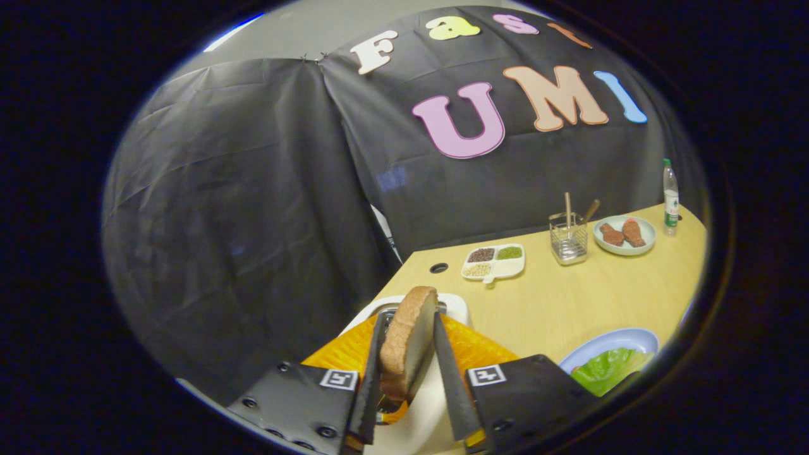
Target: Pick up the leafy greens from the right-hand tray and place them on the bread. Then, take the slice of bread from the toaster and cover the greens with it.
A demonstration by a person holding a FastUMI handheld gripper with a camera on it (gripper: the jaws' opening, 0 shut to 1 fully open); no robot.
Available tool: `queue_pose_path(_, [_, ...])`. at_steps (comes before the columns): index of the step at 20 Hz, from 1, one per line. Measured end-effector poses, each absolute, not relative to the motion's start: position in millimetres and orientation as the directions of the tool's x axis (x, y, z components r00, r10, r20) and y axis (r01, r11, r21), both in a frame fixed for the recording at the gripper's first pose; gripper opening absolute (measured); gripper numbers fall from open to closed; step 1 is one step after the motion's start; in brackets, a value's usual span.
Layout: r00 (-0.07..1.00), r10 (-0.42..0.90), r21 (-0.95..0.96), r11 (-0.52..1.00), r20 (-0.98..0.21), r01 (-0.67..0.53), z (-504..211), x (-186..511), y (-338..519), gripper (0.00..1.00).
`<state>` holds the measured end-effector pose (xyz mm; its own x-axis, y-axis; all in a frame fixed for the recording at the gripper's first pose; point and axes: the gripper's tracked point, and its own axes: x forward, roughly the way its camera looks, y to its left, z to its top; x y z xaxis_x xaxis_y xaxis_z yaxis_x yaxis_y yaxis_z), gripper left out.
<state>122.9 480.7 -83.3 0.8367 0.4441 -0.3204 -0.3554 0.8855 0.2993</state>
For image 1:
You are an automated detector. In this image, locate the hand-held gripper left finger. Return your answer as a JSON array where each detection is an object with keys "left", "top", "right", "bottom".
[{"left": 228, "top": 310, "right": 391, "bottom": 455}]

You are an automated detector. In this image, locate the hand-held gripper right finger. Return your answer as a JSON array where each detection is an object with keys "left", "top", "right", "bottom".
[{"left": 433, "top": 312, "right": 599, "bottom": 455}]

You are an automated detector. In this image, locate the brown crust bread slice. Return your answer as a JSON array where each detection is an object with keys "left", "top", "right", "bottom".
[{"left": 379, "top": 286, "right": 439, "bottom": 403}]

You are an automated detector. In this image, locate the green lettuce leaf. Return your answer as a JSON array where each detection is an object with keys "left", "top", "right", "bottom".
[{"left": 570, "top": 347, "right": 655, "bottom": 397}]

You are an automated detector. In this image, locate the cream white toaster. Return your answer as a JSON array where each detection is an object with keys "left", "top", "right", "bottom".
[{"left": 340, "top": 294, "right": 472, "bottom": 455}]

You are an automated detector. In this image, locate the white divided condiment dish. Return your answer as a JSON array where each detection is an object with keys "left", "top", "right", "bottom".
[{"left": 461, "top": 244, "right": 526, "bottom": 285}]

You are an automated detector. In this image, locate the round light blue plate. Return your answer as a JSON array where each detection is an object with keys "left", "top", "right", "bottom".
[{"left": 558, "top": 327, "right": 660, "bottom": 387}]

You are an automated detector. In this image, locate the round pale green plate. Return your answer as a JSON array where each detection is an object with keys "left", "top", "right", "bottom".
[{"left": 593, "top": 215, "right": 657, "bottom": 257}]

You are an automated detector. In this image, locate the black backdrop cloth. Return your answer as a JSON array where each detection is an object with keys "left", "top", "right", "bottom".
[{"left": 101, "top": 6, "right": 702, "bottom": 405}]

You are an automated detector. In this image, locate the clear water bottle green cap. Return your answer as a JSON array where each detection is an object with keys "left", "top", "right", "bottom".
[{"left": 662, "top": 159, "right": 681, "bottom": 236}]

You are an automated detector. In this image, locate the wire mesh utensil holder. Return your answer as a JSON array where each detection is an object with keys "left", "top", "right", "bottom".
[{"left": 549, "top": 212, "right": 589, "bottom": 265}]

